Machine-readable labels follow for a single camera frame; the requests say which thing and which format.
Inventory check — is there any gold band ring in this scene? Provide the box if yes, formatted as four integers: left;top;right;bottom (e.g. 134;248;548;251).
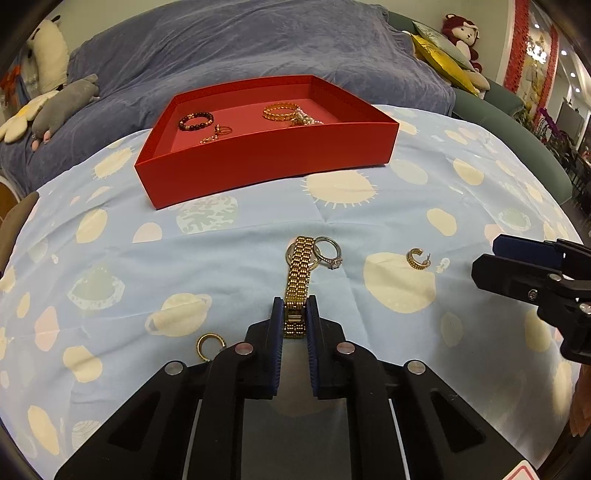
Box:
195;332;229;363

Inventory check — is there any gold earring with chain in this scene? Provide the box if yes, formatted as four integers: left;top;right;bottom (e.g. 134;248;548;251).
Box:
406;247;432;271

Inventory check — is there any gold watch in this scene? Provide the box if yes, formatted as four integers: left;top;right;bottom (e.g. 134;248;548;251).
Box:
283;236;318;338

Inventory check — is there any pearl bracelet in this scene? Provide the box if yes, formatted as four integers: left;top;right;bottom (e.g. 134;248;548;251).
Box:
289;108;325;127

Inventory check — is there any red jewelry tray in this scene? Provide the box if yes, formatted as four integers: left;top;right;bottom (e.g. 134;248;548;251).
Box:
135;75;400;209

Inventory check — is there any green sofa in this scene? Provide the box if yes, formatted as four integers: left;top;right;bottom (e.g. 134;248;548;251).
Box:
386;11;575;206

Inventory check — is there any light blue planet tablecloth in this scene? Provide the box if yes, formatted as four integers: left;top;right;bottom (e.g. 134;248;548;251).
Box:
1;106;578;479

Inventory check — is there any gold pillow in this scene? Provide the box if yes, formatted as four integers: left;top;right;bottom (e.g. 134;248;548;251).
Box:
411;34;480;96

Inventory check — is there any silver grey pillow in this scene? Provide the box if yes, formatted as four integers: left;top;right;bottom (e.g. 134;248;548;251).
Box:
413;21;475;71

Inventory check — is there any red monkey plush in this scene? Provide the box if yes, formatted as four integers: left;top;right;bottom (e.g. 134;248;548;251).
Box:
442;14;482;73

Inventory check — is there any flower shaped cushion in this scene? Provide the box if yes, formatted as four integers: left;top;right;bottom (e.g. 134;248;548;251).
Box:
0;90;58;144

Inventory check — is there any grey plush toy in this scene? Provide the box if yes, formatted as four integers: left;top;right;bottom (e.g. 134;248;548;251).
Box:
31;74;99;152

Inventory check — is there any blue sofa cover blanket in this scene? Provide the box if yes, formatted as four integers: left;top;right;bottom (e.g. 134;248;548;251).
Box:
1;1;456;195

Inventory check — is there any white plush animal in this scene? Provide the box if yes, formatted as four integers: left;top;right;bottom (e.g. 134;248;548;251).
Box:
27;15;69;94

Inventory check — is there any silver diamond ring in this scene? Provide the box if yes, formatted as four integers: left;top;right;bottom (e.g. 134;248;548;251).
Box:
313;235;345;271

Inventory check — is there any dark bead bracelet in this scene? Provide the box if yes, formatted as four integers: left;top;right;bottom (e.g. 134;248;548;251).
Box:
177;111;216;132

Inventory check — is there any gold bangle bracelet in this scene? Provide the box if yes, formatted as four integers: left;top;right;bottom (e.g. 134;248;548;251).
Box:
262;103;303;123

